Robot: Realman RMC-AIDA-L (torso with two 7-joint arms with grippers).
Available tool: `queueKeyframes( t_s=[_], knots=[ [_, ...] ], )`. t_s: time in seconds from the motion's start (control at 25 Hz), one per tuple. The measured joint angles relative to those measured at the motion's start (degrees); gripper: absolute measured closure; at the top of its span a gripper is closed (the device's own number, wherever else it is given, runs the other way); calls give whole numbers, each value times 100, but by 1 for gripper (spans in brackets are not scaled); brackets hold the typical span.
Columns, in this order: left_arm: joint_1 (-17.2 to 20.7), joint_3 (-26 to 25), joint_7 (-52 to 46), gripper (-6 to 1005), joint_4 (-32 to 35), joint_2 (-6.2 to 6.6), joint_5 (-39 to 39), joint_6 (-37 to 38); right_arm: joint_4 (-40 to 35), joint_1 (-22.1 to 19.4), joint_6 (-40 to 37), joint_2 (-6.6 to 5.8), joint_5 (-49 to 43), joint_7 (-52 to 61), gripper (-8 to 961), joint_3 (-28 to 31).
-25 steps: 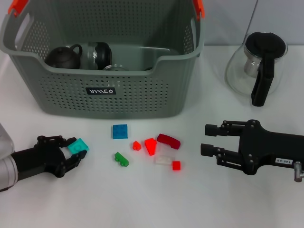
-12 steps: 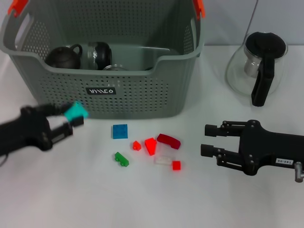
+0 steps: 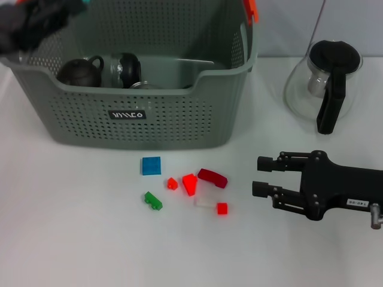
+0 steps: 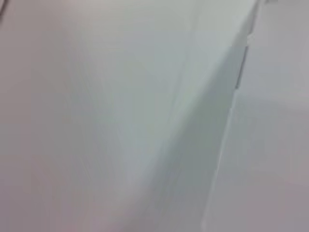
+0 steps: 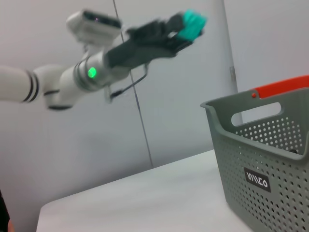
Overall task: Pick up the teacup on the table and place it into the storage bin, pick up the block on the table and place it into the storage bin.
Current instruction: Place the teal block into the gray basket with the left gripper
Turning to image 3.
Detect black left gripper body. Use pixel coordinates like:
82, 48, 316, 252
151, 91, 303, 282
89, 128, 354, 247
13, 0, 72, 51

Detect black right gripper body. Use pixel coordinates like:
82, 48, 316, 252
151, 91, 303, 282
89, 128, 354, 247
299, 149, 383, 221

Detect dark red curved brick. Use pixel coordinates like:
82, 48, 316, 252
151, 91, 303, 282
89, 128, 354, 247
197, 167, 228, 189

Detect green small stepped brick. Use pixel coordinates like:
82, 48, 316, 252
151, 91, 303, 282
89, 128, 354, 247
143, 191, 164, 211

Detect blue square toy brick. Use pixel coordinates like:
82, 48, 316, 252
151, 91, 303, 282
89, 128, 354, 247
140, 155, 162, 176

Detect grey perforated storage bin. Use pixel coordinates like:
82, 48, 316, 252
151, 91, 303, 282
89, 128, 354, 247
0, 0, 260, 150

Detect dark clay teapot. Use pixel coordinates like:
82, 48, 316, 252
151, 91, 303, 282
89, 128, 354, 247
56, 55, 105, 88

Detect clear translucent toy brick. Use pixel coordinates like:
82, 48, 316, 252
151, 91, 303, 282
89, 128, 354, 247
193, 196, 218, 209

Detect orange-red slope brick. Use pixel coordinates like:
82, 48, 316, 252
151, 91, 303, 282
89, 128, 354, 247
181, 173, 199, 197

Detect glass pitcher black lid handle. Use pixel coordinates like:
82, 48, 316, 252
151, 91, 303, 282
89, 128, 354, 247
283, 39, 363, 135

